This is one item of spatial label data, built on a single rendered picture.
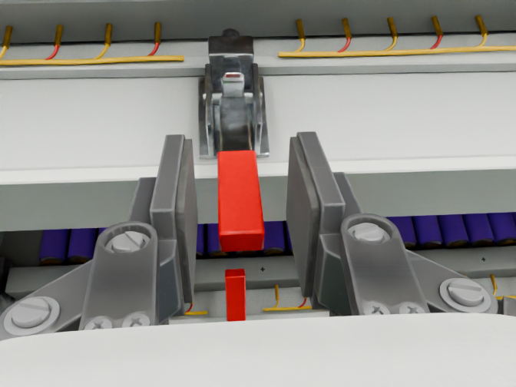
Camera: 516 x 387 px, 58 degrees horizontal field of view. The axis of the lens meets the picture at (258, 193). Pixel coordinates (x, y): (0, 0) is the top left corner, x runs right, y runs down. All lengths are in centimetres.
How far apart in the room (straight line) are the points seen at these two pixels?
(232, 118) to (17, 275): 24
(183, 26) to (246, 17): 3
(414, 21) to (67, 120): 16
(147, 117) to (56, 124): 4
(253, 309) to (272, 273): 3
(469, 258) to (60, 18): 31
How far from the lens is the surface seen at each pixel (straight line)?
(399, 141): 20
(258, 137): 17
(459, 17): 24
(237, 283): 28
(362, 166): 19
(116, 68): 21
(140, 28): 22
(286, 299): 36
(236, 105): 17
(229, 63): 18
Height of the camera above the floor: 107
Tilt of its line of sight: 42 degrees down
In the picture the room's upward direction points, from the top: 2 degrees clockwise
